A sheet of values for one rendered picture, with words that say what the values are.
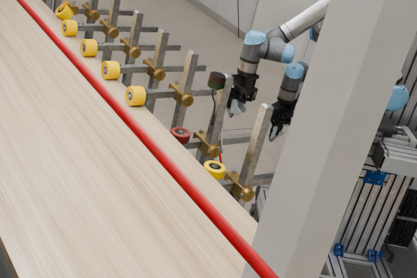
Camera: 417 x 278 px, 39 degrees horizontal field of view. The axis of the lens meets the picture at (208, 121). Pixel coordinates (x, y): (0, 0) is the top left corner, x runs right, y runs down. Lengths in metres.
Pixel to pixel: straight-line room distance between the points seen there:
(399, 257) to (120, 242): 1.98
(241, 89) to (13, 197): 0.95
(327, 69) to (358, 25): 0.04
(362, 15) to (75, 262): 1.28
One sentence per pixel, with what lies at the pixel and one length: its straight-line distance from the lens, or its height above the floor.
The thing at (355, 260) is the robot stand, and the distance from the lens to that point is 3.15.
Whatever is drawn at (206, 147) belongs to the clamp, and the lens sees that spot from 2.35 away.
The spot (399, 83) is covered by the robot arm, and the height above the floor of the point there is 1.27.
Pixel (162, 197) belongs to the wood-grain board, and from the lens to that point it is 1.91.
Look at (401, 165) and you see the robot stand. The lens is 2.57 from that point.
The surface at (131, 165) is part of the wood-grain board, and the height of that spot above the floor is 0.90.
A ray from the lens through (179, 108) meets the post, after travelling 2.52.
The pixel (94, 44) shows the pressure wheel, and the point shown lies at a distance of 2.82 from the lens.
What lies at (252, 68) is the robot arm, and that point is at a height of 1.20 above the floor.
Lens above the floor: 1.96
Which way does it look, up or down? 26 degrees down
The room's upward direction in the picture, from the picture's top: 14 degrees clockwise
